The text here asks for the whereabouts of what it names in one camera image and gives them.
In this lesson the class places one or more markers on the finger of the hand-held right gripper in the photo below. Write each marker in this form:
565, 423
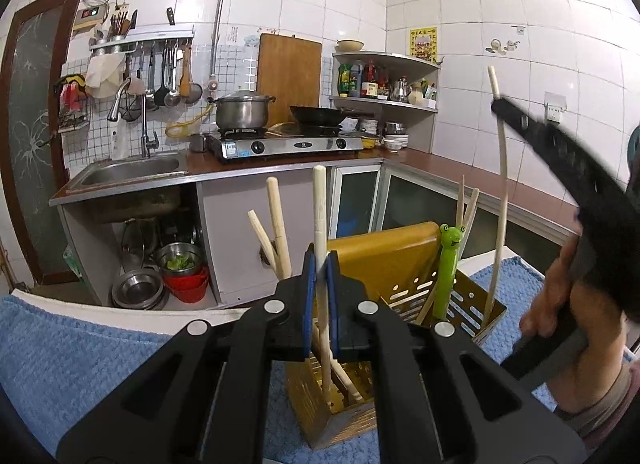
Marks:
550, 144

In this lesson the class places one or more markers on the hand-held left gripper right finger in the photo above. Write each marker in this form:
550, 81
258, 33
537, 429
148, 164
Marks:
334, 304

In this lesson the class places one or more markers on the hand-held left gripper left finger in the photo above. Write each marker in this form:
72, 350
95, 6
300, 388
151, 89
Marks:
310, 304

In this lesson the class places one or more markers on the long curved wooden chopstick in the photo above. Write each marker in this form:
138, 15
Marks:
505, 169

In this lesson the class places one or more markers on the yellow perforated utensil holder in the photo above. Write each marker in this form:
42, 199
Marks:
400, 254

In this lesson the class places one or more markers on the pale wooden chopstick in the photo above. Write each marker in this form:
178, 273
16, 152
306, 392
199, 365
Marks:
277, 224
262, 239
320, 214

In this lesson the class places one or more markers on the green frog utensil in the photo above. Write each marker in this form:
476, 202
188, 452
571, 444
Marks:
447, 269

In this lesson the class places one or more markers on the person's right forearm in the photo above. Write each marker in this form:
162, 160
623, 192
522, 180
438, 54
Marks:
595, 384

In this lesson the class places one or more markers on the person's right hand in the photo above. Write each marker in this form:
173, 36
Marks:
550, 299

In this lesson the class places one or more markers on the kitchen counter cabinet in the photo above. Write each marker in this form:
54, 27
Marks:
235, 224

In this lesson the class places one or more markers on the red plastic basin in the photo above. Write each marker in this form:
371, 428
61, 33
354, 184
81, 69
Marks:
187, 286

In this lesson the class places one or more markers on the white corner shelf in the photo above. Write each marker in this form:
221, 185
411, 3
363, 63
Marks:
415, 119

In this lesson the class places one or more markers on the steel bowl with greens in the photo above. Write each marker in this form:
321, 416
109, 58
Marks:
179, 259

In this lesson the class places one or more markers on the stack of white bowls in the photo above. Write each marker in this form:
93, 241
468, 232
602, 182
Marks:
396, 139

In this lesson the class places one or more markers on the steel gas stove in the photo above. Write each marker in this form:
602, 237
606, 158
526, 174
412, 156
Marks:
290, 145

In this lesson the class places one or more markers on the stack of steel basins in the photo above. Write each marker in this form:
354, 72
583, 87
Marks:
139, 289

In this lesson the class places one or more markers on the glass pot lid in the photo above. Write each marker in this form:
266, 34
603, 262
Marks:
139, 244

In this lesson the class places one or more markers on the black wok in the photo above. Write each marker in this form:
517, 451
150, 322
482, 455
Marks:
317, 115

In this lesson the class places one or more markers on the row of condiment bottles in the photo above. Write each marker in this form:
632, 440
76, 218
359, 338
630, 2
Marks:
370, 82

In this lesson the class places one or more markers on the steel cup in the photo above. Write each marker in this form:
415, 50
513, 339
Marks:
198, 143

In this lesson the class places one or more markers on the steel cooking pot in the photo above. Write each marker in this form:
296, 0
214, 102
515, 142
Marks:
240, 112

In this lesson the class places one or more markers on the yellow mesh bag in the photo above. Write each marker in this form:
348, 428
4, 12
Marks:
182, 129

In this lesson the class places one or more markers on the cream bowl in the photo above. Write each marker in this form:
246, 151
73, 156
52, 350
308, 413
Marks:
350, 46

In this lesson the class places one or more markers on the steel sink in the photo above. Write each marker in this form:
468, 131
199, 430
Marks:
130, 172

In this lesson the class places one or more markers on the wooden cutting board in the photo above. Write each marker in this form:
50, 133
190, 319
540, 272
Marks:
290, 79

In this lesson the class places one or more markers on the steel faucet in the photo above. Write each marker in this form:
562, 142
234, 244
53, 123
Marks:
146, 134

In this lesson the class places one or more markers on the blue towel mat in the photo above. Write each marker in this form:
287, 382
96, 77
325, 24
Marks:
75, 344

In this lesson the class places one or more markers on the row of hanging ladles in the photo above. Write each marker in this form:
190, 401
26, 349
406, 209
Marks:
170, 84

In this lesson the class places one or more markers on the white hanging cloth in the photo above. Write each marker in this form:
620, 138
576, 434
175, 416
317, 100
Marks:
102, 77

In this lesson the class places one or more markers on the steel utensil rack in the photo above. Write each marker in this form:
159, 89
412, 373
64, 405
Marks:
145, 37

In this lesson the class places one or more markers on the brown framed glass door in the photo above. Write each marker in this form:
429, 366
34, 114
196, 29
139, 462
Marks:
35, 144

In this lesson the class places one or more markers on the red rubber gloves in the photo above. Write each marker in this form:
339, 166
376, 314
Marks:
71, 92

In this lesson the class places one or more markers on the white wall outlet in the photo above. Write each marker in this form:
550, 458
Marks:
555, 107

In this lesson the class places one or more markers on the wall sticker decal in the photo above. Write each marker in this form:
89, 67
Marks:
500, 46

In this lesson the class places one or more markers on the yellow wall poster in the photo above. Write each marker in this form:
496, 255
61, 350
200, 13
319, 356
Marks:
423, 44

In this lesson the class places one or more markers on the steel wall pipe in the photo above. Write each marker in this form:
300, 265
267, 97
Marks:
220, 4

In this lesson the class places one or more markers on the power strip with red switch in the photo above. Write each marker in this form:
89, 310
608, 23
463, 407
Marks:
90, 17

